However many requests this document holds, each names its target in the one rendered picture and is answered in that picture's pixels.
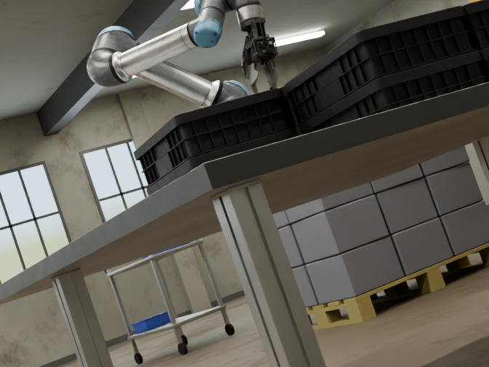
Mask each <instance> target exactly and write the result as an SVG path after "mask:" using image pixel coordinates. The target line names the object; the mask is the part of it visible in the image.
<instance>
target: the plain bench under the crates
mask: <svg viewBox="0 0 489 367"><path fill-rule="evenodd" d="M470 143H473V146H474V149H475V151H476V154H477V157H478V160H479V161H480V165H481V167H482V171H483V173H484V175H485V178H486V181H487V183H488V186H489V82H486V83H484V84H479V85H476V86H473V87H469V88H466V89H463V90H459V91H455V92H451V93H448V94H445V95H441V96H438V97H435V98H430V99H428V100H423V101H420V102H417V103H412V104H410V105H406V106H402V107H399V108H395V109H392V110H389V111H385V112H381V113H379V114H374V115H371V116H368V117H364V118H361V119H356V120H354V121H350V122H346V123H343V124H340V125H336V126H332V127H328V128H325V129H322V130H318V131H315V132H312V133H307V134H305V135H300V136H297V137H294V138H290V139H287V140H284V141H280V142H276V143H272V144H269V145H266V146H262V147H258V148H256V149H251V150H248V151H243V152H241V153H238V154H233V155H231V156H227V157H223V158H220V159H216V160H213V161H210V162H206V163H203V164H202V165H200V166H199V167H196V168H194V169H193V170H191V171H190V172H188V173H187V174H185V175H183V176H181V177H179V178H178V179H176V180H175V181H173V182H172V183H169V184H168V185H166V186H165V187H163V188H161V189H160V190H158V191H157V192H154V193H153V194H151V195H149V196H148V197H146V198H145V199H143V200H141V201H140V202H138V203H136V204H134V205H133V206H131V207H130V208H128V209H126V210H124V211H123V212H121V213H120V214H118V215H116V216H114V217H113V218H111V219H109V220H108V221H106V222H104V223H103V224H101V225H100V226H97V227H96V228H94V229H93V230H91V231H89V232H88V233H86V234H84V235H82V236H81V237H79V238H78V239H76V240H74V241H73V242H71V243H69V244H67V245H66V246H64V247H63V248H61V249H60V250H57V251H55V252H54V253H52V254H51V255H49V256H48V257H46V258H44V259H42V260H41V261H39V262H37V263H36V264H34V265H33V266H31V267H29V268H27V269H26V270H24V271H22V272H21V273H19V274H18V275H15V276H14V277H12V278H10V279H9V280H7V281H6V282H4V283H2V284H1V285H0V305H1V304H5V303H7V302H10V301H14V300H16V299H20V298H23V297H25V296H29V295H31V294H34V293H38V292H40V291H44V290H47V289H49V288H53V287H54V289H55V293H56V296H57V300H58V302H59V305H60V308H61V311H62V313H63V317H64V320H65V324H66V326H67V329H68V332H69V335H70V337H71V341H72V344H73V348H74V350H75V353H76V356H77V359H78V362H79V365H80V367H114V366H113V363H112V361H111V357H110V355H109V352H108V348H107V346H106V342H105V339H104V337H103V333H102V331H101V328H100V324H99V322H98V318H97V315H96V313H95V309H94V307H93V304H92V300H91V298H90V295H89V292H88V290H87V286H86V283H85V281H84V277H86V276H88V275H92V274H95V273H97V272H101V271H103V270H106V269H110V268H112V267H116V266H119V265H121V264H125V263H127V262H130V261H134V260H136V259H140V258H143V257H145V256H149V255H151V254H155V253H158V252H161V251H163V250H167V249H170V248H174V247H176V246H179V245H182V244H185V243H187V242H191V241H194V240H198V239H200V238H203V237H206V236H209V235H211V234H215V233H218V232H222V231H223V233H224V236H225V238H226V242H227V245H228V248H229V250H230V253H231V257H232V259H233V262H234V265H235V267H236V271H237V274H238V276H239V279H240V282H241V284H242V288H243V291H244V294H245V296H246V299H247V303H248V305H249V308H250V311H251V313H252V316H253V320H254V322H255V325H256V328H257V330H258V334H259V337H260V338H261V342H262V345H263V348H264V351H265V353H266V357H267V359H268V362H269V365H270V367H326V365H325V362H324V359H323V357H322V353H321V350H320V348H319V345H318V342H317V339H316V336H315V334H314V330H313V328H312V326H311V322H310V319H309V316H308V314H307V311H306V308H305V305H304V303H303V299H302V297H301V293H300V291H299V289H298V285H297V282H296V281H295V277H294V274H293V271H292V269H291V266H290V262H289V260H288V257H287V254H286V252H285V248H284V246H283V244H282V240H281V237H280V235H279V232H278V229H277V225H276V223H275V221H274V217H273V215H272V214H275V213H278V212H281V211H283V210H287V209H290V208H294V207H296V206H299V205H302V204H305V203H307V202H311V201H314V200H318V199H320V198H323V197H326V196H329V195H332V194H336V193H339V192H342V191H345V190H347V189H351V188H354V187H356V186H360V185H363V184H366V183H369V182H371V181H375V180H378V179H380V178H384V177H387V176H389V175H393V174H395V173H398V172H400V171H402V170H405V169H408V168H409V167H412V166H415V165H418V164H420V163H422V162H425V161H427V160H430V159H433V158H435V157H438V156H440V155H442V154H445V153H448V152H449V151H452V150H455V149H458V148H460V147H462V146H465V145H468V144H470Z"/></svg>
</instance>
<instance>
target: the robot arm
mask: <svg viewBox="0 0 489 367"><path fill-rule="evenodd" d="M194 9H195V11H196V14H197V15H198V18H197V19H195V20H192V21H191V22H189V23H187V24H185V25H182V26H180V27H178V28H176V29H173V30H171V31H169V32H167V33H164V34H162V35H161V36H158V37H156V38H154V39H152V40H150V41H147V42H145V43H143V44H141V43H138V42H136V41H135V39H134V36H133V35H132V33H131V32H130V31H128V30H127V29H126V28H123V27H120V26H111V27H108V28H105V29H103V30H102V31H101V32H100V33H99V35H98V37H97V38H96V40H95V45H94V47H93V49H92V52H91V54H90V57H89V59H88V61H87V72H88V74H89V76H90V78H91V80H92V81H93V82H94V83H96V84H98V85H100V86H101V87H116V86H119V85H122V84H124V83H127V82H129V81H131V80H132V76H136V77H138V78H141V79H143V80H145V81H147V82H150V83H152V84H154V85H156V86H158V87H161V88H162V89H164V90H167V91H169V92H171V93H173V94H175V95H178V96H180V97H182V98H185V99H186V100H189V101H191V102H192V103H195V104H197V105H199V106H201V107H202V108H204V107H207V106H212V105H215V104H218V103H222V102H226V101H229V100H233V99H237V98H242V97H244V96H248V95H250V93H249V90H248V89H247V88H246V87H245V86H244V85H243V84H242V83H240V82H237V81H234V80H231V81H224V82H221V81H219V80H218V81H215V82H210V81H208V80H206V79H203V78H201V77H200V76H197V75H196V74H193V73H191V72H189V71H187V70H185V69H183V68H180V67H178V66H176V65H174V64H172V63H169V62H167V60H170V59H172V58H175V57H177V56H179V55H182V54H183V53H185V52H188V51H190V50H192V49H195V48H197V47H203V48H211V47H214V46H215V45H216V44H217V43H218V41H219V39H220V37H221V34H222V28H223V22H224V19H225V16H226V13H227V12H230V11H233V10H236V14H237V17H238V21H239V25H240V28H241V31H243V32H247V35H248V36H246V38H245V42H244V49H243V51H242V59H241V63H240V66H241V67H242V72H243V74H244V77H245V79H246V80H247V83H248V85H249V87H250V89H251V90H252V92H253V93H254V94H256V93H258V88H257V87H256V81H257V79H258V72H257V71H256V66H257V64H261V65H263V64H264V62H265V66H264V68H263V73H264V74H265V75H266V76H267V79H268V83H269V85H270V88H269V89H270V90H272V89H274V88H277V80H278V78H279V76H280V72H279V70H278V69H275V62H274V58H275V56H276V55H278V51H277V45H276V41H275V38H274V37H269V35H268V34H266V31H265V27H264V26H265V22H266V20H265V18H264V17H263V11H262V7H261V1H260V0H194ZM266 35H268V36H266ZM274 45H275V46H274ZM275 48H276V49H275Z"/></svg>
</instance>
